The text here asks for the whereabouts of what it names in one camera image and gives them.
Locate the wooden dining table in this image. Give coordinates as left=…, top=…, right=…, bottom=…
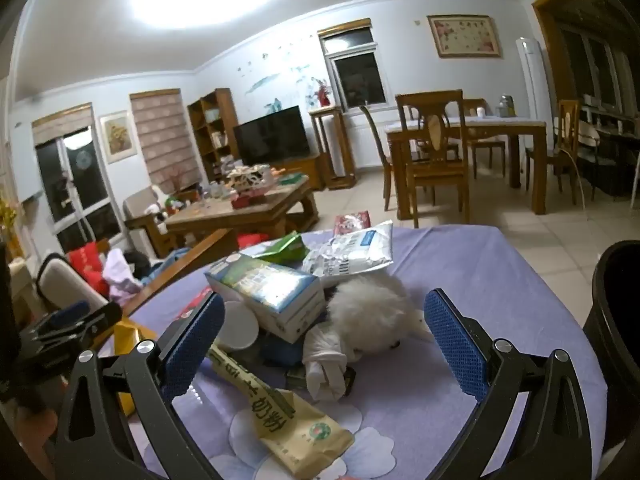
left=385, top=116, right=548, bottom=216

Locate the white round lid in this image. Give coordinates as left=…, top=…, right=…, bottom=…
left=217, top=300, right=261, bottom=353

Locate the orange plastic bag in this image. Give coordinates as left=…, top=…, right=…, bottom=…
left=112, top=320, right=161, bottom=416

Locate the silver blue snack bag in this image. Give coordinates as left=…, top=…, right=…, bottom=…
left=302, top=220, right=396, bottom=288

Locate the black television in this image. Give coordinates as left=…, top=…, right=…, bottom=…
left=233, top=105, right=310, bottom=166

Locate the wooden armchair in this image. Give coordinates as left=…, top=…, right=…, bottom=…
left=122, top=185, right=171, bottom=261

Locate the tall wooden plant stand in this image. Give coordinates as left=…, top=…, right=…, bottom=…
left=308, top=106, right=357, bottom=191

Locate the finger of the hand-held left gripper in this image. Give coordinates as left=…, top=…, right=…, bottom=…
left=22, top=302, right=123, bottom=361

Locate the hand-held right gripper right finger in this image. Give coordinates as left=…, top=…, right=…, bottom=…
left=420, top=288, right=596, bottom=480

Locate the pile of clothes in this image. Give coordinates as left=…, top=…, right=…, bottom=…
left=67, top=242, right=166, bottom=301

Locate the framed sunflower picture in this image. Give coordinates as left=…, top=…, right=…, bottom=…
left=98, top=110, right=137, bottom=164

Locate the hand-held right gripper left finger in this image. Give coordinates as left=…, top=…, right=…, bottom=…
left=52, top=290, right=226, bottom=480

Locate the white radiator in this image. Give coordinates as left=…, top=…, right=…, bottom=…
left=350, top=125, right=391, bottom=166

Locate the wooden coffee table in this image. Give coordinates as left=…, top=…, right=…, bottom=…
left=165, top=175, right=321, bottom=256

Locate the striped roller blind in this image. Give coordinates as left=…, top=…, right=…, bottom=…
left=130, top=88, right=201, bottom=188

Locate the white cable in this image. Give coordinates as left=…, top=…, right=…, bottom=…
left=557, top=147, right=591, bottom=211

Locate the wooden chair with oval back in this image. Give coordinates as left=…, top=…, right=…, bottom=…
left=395, top=90, right=471, bottom=231

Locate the wooden dining chair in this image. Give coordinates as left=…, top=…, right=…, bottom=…
left=359, top=105, right=401, bottom=211
left=525, top=99, right=581, bottom=206
left=462, top=98, right=506, bottom=179

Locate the white sock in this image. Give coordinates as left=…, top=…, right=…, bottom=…
left=302, top=325, right=351, bottom=403

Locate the purple printed tablecloth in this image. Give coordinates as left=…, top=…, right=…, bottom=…
left=92, top=225, right=608, bottom=480

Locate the white fruit rack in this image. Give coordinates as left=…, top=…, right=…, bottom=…
left=225, top=165, right=276, bottom=208

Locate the wall window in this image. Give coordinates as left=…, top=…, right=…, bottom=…
left=319, top=20, right=391, bottom=108

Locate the wooden sofa frame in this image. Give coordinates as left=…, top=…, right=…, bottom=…
left=122, top=228, right=241, bottom=316

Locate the white fluffy toy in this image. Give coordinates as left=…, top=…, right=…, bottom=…
left=325, top=272, right=426, bottom=351

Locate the black trash bin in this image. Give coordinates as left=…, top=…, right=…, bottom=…
left=582, top=240, right=640, bottom=411

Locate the tan paper packet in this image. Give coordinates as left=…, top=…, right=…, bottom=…
left=207, top=342, right=356, bottom=478

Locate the wooden bookshelf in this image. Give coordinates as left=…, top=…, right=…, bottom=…
left=187, top=88, right=241, bottom=181

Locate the framed flower picture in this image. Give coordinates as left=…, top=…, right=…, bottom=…
left=426, top=14, right=502, bottom=59

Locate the white standing air conditioner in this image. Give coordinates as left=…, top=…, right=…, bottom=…
left=515, top=36, right=553, bottom=153

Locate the red patterned packet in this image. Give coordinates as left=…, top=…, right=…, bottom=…
left=334, top=212, right=372, bottom=236

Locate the white green carton box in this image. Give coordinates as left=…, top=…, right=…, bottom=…
left=204, top=254, right=327, bottom=343

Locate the glass balcony door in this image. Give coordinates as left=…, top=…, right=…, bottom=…
left=32, top=105, right=123, bottom=256

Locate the green snack bag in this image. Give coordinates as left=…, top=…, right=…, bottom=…
left=252, top=232, right=307, bottom=263

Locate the wooden television cabinet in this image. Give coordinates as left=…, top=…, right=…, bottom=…
left=270, top=152, right=326, bottom=191

